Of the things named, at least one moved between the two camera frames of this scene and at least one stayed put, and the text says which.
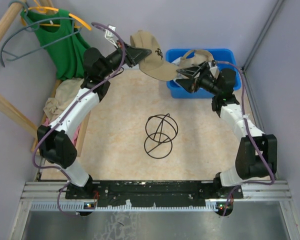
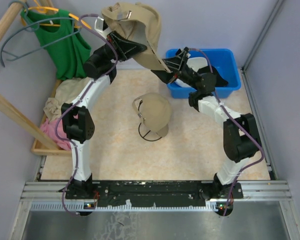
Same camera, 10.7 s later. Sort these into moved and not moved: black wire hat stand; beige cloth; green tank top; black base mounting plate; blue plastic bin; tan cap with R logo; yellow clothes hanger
Moved: black wire hat stand; tan cap with R logo
Not moved: black base mounting plate; yellow clothes hanger; beige cloth; blue plastic bin; green tank top
